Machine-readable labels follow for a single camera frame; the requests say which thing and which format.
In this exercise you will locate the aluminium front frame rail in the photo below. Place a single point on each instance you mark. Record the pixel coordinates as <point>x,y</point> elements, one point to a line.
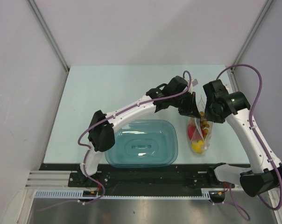
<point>109,179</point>

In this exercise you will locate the teal transparent plastic container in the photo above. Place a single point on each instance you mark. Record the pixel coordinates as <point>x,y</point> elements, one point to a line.
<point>144,144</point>

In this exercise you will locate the left aluminium corner post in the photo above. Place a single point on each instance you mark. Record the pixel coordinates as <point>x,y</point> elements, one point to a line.
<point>48,34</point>

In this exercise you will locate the right aluminium corner post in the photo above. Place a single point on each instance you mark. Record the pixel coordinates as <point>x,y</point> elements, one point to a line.
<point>253,31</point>

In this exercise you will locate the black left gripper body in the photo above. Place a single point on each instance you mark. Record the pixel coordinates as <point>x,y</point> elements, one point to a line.
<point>174,101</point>

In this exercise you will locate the brown fake berry bunch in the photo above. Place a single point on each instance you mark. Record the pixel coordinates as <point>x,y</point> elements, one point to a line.
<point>204,124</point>

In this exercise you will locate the yellow fake lemon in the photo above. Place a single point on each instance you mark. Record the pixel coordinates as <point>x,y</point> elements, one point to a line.
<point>197,146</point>

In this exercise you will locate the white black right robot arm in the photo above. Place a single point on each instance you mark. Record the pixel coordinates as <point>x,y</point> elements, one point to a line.
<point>265,172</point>

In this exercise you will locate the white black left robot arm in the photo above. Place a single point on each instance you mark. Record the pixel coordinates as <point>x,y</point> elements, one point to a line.
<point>103,126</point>

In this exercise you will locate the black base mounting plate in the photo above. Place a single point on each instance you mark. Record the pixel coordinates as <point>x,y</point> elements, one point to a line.
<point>204,168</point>

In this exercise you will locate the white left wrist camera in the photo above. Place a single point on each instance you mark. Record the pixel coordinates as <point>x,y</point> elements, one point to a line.
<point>194,82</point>

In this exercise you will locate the clear polka dot zip bag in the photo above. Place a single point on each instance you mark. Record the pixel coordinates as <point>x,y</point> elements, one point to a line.
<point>196,122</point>

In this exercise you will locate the aluminium corner post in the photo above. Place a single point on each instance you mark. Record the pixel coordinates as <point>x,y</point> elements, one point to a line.
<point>48,34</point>
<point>253,31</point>

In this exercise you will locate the red fake food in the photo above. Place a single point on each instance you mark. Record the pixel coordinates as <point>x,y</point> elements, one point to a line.
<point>194,133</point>

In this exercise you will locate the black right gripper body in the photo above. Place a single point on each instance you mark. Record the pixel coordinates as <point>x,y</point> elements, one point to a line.
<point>210,114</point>

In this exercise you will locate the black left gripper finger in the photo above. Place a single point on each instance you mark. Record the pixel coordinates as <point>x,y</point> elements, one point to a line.
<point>194,110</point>
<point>185,107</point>

